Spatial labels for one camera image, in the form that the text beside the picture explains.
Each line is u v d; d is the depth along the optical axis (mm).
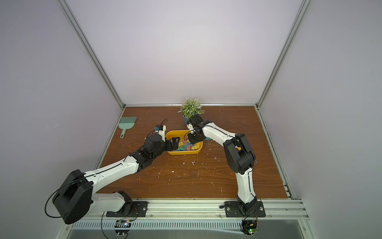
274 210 727
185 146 948
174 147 758
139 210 729
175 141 776
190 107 951
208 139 652
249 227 682
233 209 725
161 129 741
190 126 882
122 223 715
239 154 513
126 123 1105
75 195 410
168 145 740
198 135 794
